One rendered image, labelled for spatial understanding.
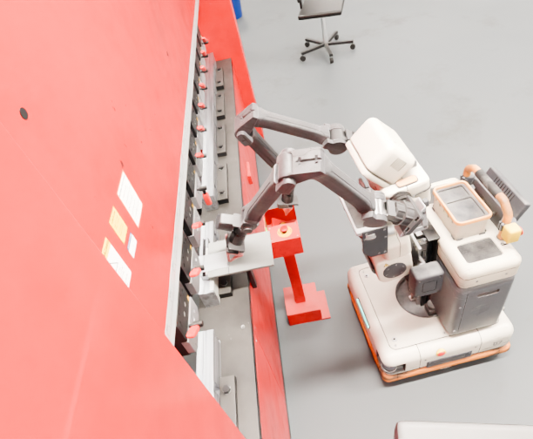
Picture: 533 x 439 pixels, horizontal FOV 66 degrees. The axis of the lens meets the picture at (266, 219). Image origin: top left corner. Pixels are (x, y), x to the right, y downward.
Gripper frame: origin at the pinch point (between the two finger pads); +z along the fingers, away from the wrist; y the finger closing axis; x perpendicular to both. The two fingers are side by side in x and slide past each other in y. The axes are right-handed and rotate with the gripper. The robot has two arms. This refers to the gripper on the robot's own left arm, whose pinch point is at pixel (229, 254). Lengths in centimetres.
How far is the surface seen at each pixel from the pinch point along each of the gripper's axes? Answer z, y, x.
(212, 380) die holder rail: 7.9, 47.5, -5.5
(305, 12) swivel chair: 1, -363, 102
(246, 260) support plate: -1.7, 3.4, 6.0
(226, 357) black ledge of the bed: 15.1, 35.7, 1.4
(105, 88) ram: -68, 15, -50
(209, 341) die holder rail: 8.7, 33.5, -6.3
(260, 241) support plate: -5.1, -4.9, 11.9
